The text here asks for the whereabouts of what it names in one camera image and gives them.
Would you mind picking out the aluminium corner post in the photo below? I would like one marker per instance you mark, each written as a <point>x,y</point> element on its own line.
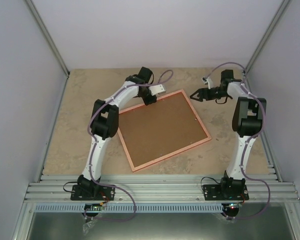
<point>46,35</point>
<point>268,33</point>

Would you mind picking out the aluminium rail platform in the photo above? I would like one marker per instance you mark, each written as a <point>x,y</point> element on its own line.
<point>156,188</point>

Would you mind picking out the aluminium corner post left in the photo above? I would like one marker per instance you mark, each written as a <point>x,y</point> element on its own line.
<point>46,35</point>

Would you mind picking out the aluminium corner post right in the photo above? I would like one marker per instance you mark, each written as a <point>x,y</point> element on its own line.
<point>268,33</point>

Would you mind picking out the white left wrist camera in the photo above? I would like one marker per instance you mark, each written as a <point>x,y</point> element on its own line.
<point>157,89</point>

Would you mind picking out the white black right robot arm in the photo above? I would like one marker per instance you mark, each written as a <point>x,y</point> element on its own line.
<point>247,122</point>

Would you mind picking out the clear plastic bag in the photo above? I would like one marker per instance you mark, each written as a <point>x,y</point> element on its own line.
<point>88,225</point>

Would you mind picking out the grey slotted cable duct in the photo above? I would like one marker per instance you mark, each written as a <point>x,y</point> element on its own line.
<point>129,208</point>

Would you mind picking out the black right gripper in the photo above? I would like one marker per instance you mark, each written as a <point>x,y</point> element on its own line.
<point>201,95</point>

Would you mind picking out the red wooden picture frame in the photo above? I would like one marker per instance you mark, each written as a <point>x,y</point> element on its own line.
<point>127,155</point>

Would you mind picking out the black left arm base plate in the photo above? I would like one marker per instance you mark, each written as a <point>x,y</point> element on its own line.
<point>102,193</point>

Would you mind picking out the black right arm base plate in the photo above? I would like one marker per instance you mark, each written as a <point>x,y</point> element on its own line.
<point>215,192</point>

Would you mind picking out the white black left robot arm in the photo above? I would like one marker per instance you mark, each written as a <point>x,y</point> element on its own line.
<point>103,126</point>

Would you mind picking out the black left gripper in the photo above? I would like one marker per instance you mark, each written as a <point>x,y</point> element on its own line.
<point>148,101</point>

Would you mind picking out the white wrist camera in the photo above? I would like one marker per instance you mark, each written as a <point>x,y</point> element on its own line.
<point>157,89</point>
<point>209,82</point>

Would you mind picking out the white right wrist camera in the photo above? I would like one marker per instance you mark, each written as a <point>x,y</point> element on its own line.
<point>209,82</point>

